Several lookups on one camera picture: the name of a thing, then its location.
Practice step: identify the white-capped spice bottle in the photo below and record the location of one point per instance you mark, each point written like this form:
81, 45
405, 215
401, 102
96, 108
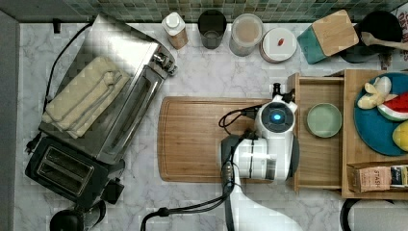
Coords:
175, 28

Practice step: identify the wooden spoon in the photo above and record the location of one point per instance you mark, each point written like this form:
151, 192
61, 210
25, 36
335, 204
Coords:
368, 39

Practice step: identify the grey round appliance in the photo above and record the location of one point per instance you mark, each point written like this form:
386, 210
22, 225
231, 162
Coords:
374, 215

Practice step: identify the dark tea box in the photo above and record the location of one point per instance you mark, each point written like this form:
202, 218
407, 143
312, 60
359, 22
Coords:
399, 176

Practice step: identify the black two-slot toaster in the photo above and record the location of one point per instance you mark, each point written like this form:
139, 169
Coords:
74, 175

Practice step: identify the toy banana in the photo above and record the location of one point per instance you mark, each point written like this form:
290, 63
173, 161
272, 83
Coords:
376, 93

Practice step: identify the yellow toy lemon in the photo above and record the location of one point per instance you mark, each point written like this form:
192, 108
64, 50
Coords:
400, 135

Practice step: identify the blue plate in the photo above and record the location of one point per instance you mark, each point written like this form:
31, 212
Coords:
374, 129

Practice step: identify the black round appliance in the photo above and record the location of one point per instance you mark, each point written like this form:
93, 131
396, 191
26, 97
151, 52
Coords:
78, 218

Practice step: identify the black pot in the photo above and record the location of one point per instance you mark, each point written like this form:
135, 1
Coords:
382, 25

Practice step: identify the silver toaster oven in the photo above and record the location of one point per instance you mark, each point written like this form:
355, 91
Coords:
144, 59

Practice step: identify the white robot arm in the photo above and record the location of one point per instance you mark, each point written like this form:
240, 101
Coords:
269, 152

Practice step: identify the Stash tea box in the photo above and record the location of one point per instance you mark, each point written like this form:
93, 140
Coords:
369, 179

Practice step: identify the toy watermelon slice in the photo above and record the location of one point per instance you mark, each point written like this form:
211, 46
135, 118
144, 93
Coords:
395, 109

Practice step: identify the black cup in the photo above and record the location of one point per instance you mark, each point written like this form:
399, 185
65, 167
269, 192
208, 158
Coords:
211, 26

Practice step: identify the beige folded towel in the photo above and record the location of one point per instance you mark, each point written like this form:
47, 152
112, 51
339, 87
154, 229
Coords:
86, 97

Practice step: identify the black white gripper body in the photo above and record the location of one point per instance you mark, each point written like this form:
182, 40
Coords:
278, 95

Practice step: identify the wooden cutting board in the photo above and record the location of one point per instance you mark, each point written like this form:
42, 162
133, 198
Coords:
190, 130

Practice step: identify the clear jar with lid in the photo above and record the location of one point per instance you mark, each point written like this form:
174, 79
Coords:
246, 32

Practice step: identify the teal box wooden lid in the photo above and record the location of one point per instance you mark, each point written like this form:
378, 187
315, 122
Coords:
327, 37

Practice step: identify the white round lid container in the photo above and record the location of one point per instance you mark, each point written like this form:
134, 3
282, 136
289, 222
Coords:
277, 45

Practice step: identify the green ceramic bowl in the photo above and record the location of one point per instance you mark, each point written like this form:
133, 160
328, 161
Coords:
324, 120

